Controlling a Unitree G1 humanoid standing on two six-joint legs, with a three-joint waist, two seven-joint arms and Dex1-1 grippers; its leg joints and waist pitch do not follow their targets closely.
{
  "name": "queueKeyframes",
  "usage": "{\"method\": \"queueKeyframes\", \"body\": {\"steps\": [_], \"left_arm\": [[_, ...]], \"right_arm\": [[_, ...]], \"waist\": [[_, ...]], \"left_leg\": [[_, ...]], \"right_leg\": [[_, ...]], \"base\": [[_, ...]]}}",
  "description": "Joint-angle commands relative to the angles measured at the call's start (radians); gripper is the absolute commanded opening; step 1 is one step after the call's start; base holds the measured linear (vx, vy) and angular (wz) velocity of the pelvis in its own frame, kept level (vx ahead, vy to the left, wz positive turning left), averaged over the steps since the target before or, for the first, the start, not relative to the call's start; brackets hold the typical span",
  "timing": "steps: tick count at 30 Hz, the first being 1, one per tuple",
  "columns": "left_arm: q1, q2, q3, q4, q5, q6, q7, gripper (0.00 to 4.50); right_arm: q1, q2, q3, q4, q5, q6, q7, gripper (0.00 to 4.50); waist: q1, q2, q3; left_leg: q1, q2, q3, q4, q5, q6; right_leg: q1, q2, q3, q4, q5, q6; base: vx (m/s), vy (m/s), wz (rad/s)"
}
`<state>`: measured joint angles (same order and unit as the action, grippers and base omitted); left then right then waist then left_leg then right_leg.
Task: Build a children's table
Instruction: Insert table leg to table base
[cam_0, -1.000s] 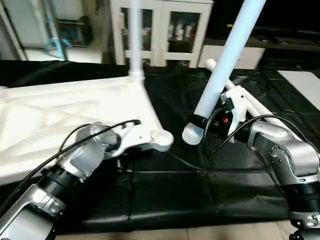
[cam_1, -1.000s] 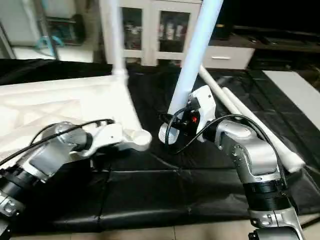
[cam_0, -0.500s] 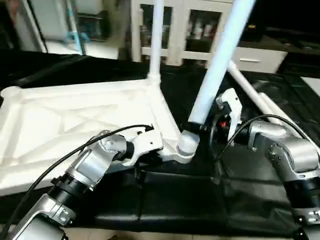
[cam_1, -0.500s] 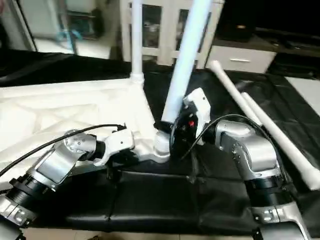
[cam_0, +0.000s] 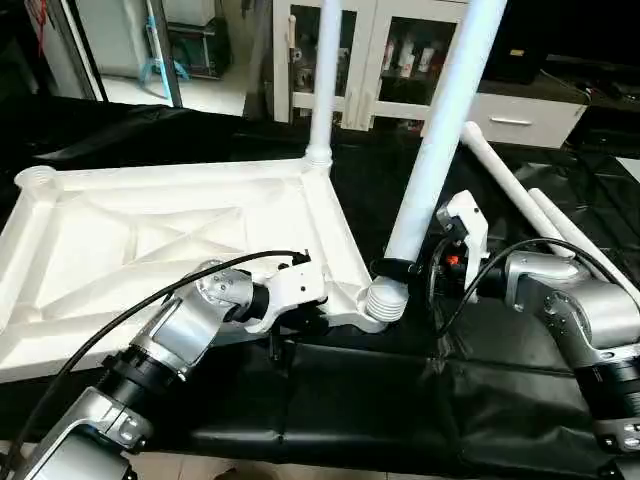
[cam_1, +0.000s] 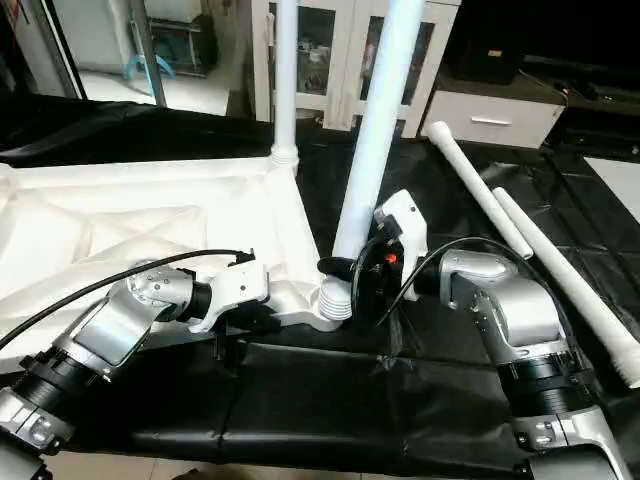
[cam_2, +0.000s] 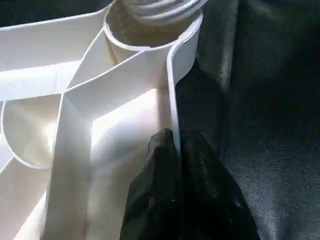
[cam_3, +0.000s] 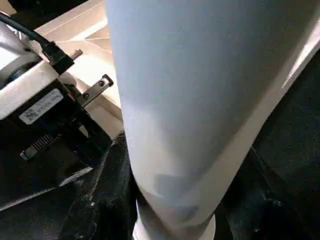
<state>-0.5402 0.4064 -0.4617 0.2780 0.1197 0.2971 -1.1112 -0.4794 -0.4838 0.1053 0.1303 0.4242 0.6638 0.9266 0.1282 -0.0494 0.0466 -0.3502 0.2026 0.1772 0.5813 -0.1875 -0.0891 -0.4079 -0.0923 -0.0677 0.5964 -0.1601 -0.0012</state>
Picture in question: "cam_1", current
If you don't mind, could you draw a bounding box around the white plastic table leg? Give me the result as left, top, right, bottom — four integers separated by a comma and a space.
271, 0, 302, 167
311, 0, 427, 322
491, 188, 640, 390
427, 121, 536, 262

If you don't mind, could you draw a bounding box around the white plastic table top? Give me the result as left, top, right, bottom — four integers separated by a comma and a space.
0, 160, 357, 347

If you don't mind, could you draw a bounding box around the black work mat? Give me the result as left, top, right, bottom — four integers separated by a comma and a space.
0, 92, 640, 473

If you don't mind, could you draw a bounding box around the white drawer unit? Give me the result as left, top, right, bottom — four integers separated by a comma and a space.
417, 90, 567, 150

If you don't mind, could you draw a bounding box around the white glass door cabinet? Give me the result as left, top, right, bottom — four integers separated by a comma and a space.
249, 0, 462, 139

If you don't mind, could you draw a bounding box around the black low shelf unit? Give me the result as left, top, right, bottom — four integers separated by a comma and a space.
445, 0, 640, 157

